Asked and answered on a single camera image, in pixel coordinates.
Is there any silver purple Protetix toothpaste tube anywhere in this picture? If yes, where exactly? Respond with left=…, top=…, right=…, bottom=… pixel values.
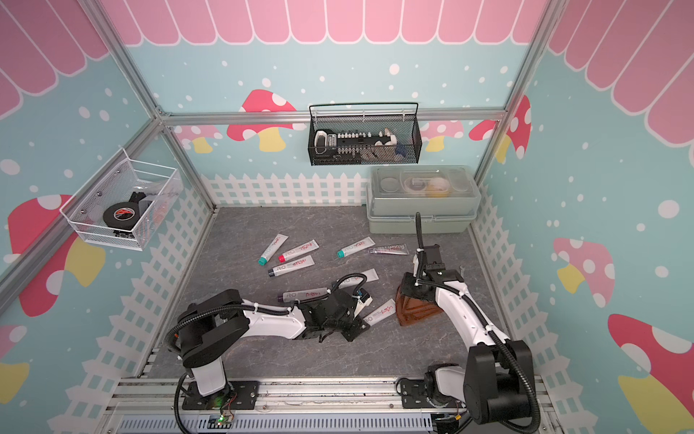
left=368, top=244, right=410, bottom=256

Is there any white dark cap toothpaste tube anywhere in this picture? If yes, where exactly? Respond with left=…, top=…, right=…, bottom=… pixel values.
left=267, top=255, right=314, bottom=278

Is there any white wire basket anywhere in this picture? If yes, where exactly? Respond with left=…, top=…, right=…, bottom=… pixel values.
left=60, top=150, right=184, bottom=251

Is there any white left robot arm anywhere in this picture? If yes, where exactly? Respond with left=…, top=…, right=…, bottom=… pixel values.
left=164, top=288, right=372, bottom=398

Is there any black tape roll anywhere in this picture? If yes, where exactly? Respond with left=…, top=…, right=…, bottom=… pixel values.
left=102, top=202, right=141, bottom=231

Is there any white green cap toothpaste tube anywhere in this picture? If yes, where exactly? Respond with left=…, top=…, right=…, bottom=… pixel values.
left=337, top=237, right=375, bottom=258

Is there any green plastic storage box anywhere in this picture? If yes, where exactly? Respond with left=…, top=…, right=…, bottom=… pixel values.
left=366, top=166, right=482, bottom=234

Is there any brown cloth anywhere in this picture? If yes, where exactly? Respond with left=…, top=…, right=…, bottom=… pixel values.
left=395, top=287, right=443, bottom=327

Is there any black wire mesh basket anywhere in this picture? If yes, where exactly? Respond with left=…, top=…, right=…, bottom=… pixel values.
left=307, top=102, right=422, bottom=166

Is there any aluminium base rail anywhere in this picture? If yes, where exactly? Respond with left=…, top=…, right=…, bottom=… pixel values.
left=96, top=377, right=507, bottom=433

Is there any far left green cap tube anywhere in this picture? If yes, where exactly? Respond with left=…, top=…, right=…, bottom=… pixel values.
left=258, top=233, right=288, bottom=266

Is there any white pink cap toothpaste tube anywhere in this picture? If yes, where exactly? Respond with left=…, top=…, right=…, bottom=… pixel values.
left=278, top=240, right=319, bottom=263

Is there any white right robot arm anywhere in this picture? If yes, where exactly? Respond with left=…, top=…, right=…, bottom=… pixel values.
left=400, top=244, right=541, bottom=433

